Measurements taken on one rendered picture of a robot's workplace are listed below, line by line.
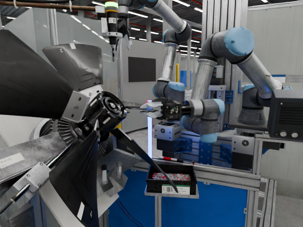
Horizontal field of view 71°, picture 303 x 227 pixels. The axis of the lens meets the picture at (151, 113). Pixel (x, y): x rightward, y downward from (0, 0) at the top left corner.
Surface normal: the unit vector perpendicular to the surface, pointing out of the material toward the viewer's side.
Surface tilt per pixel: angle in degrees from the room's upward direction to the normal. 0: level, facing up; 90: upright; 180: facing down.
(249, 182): 90
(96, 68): 46
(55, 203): 50
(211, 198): 90
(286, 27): 91
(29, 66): 77
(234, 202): 90
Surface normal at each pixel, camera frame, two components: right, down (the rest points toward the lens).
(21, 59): 0.69, -0.13
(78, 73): 0.14, -0.47
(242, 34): 0.34, 0.08
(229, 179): -0.37, 0.17
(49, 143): 0.71, -0.58
